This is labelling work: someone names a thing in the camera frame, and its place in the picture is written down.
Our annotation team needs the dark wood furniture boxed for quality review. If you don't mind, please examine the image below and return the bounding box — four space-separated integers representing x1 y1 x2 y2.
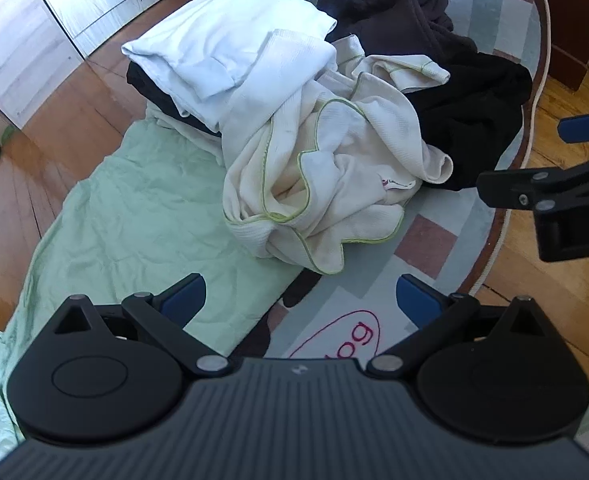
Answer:
517 0 589 93

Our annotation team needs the cream folded garment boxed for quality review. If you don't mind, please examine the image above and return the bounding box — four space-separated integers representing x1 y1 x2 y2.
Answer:
147 105 225 150

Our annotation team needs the pale green sheet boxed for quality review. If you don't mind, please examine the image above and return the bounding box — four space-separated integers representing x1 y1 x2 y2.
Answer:
0 122 320 466

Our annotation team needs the white sweatshirt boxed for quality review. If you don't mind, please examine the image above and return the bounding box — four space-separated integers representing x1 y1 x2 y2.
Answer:
121 0 338 103

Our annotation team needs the black crumpled garment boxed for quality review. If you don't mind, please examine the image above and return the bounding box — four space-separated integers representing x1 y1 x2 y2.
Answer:
402 52 533 193

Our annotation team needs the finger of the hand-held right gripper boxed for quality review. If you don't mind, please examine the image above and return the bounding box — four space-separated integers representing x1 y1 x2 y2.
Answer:
559 111 589 144
476 152 589 211

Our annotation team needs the cream waffle garment green trim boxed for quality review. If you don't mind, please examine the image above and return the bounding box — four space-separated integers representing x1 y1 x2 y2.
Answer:
220 30 455 276

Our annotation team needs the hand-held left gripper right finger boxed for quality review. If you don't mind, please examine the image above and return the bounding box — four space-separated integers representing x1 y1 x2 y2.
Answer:
366 274 545 378

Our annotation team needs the patterned checked rug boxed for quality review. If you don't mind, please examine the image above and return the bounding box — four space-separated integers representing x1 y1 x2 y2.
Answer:
264 0 555 361

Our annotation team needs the dark brown garment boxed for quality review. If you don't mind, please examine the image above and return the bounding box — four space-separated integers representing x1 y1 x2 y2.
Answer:
317 0 478 68

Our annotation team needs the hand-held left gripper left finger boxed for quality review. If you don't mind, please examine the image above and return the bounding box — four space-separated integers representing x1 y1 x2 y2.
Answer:
49 274 228 377

